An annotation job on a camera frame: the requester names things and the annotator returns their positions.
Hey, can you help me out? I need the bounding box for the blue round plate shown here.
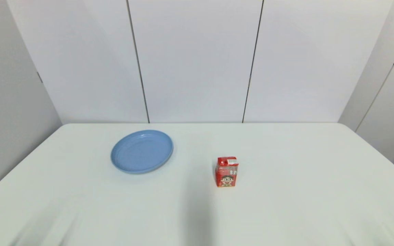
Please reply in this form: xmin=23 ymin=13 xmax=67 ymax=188
xmin=110 ymin=130 xmax=174 ymax=174

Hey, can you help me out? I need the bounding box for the red milk carton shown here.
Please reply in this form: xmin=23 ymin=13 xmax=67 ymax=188
xmin=215 ymin=156 xmax=239 ymax=188

